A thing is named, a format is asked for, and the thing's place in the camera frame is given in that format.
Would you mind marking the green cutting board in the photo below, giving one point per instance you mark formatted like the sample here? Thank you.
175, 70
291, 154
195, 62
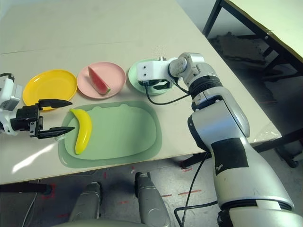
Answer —
123, 132

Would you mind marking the grey robot leg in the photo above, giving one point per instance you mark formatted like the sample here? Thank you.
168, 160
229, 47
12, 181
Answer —
87, 201
151, 201

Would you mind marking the mint green plastic plate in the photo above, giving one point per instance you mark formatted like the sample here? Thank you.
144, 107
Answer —
132, 75

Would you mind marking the grey right robot leg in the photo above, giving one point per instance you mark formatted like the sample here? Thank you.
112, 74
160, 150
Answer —
151, 201

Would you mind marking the black table base bar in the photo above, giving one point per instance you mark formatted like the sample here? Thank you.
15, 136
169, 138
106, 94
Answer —
284, 139
23, 188

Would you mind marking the yellow toy banana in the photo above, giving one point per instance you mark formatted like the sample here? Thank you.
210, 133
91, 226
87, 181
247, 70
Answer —
84, 132

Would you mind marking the yellow plastic plate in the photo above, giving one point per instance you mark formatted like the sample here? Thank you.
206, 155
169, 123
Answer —
49, 85

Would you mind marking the grey robot torso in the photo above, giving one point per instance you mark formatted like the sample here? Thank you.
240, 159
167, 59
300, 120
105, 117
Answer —
94, 224

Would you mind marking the clear plastic film piece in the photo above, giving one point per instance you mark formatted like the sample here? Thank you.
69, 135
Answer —
267, 133

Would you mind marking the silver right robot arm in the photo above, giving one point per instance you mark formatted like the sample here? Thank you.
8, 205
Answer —
225, 132

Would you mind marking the beige table with dark frame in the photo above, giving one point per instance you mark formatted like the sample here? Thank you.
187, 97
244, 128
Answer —
260, 14

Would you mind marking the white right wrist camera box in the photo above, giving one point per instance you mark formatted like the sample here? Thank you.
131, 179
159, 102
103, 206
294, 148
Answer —
151, 69

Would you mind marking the red floor tape strip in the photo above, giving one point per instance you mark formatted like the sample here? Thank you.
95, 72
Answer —
189, 192

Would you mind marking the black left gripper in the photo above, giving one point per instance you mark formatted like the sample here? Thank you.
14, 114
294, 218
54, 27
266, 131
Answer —
23, 117

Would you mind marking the pink plastic plate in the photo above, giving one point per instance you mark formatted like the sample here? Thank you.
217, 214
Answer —
113, 73

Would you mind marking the grey left robot leg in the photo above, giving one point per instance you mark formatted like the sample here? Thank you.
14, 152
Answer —
87, 201

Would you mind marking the red toy watermelon slice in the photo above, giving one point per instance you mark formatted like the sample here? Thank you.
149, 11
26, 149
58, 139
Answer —
98, 81

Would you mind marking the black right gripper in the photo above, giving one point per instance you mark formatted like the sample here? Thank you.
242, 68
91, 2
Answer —
146, 83

